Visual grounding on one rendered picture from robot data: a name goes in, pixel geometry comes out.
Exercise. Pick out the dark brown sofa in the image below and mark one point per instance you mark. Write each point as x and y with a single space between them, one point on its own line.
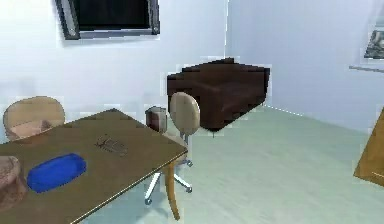
226 90

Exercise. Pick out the brown wooden dining table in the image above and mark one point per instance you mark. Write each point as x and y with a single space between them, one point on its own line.
110 166

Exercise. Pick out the beige swivel chair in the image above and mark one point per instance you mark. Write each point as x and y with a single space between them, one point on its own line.
184 115
33 115

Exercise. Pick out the dark metal bin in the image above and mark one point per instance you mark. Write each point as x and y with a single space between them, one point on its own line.
156 118

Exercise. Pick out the brown keys on table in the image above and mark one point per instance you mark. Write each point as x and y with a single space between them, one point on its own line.
111 145

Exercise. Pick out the blue oval dish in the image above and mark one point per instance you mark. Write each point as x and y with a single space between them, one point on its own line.
56 172

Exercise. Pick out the light brown wooden furniture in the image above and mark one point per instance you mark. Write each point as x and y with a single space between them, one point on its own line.
371 156

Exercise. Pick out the framed wall picture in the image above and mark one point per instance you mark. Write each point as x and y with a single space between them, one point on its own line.
375 43

